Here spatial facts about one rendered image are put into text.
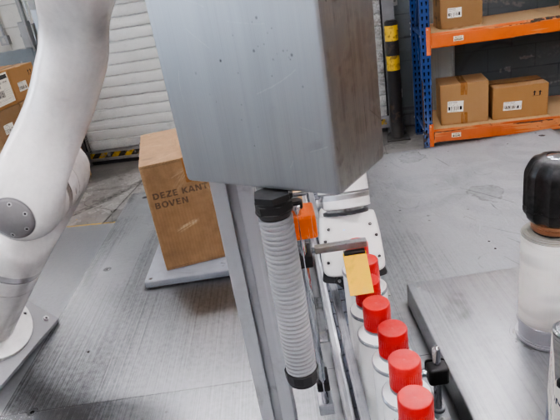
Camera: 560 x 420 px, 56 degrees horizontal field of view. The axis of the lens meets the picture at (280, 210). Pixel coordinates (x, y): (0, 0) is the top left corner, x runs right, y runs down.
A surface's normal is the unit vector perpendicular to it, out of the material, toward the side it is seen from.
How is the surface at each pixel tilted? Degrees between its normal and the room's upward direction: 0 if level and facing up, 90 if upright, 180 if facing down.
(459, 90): 90
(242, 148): 90
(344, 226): 66
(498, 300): 0
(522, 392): 0
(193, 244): 90
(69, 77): 105
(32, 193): 76
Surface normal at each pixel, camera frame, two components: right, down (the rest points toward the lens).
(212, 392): -0.15, -0.90
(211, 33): -0.54, 0.42
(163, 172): 0.22, 0.36
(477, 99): -0.15, 0.42
